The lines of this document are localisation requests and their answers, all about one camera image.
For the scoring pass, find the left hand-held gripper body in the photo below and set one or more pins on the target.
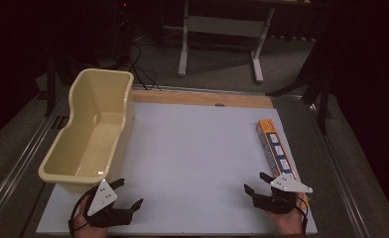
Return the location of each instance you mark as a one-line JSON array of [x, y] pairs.
[[101, 198]]

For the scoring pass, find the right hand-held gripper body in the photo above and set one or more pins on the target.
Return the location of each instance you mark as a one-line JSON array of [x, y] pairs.
[[288, 185]]

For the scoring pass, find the long orange and blue box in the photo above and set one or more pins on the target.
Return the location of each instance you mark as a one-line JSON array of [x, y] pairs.
[[275, 148]]

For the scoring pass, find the pale yellow plastic tub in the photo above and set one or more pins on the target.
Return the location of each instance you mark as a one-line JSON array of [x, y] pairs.
[[93, 142]]

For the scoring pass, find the person's left hand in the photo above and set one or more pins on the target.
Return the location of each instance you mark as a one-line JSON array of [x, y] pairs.
[[87, 230]]

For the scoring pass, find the person's right hand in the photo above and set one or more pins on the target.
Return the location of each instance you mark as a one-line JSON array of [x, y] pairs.
[[288, 223]]

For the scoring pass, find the black metal stand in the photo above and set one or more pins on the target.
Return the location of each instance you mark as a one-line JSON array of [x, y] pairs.
[[50, 86], [323, 95]]

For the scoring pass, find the wooden board strip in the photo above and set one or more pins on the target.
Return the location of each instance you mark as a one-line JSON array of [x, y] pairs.
[[195, 98]]

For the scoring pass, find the metal rail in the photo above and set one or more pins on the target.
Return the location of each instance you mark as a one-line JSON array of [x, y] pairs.
[[343, 185], [20, 162]]

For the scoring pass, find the white metal table frame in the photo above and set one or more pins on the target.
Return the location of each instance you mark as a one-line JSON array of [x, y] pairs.
[[225, 26]]

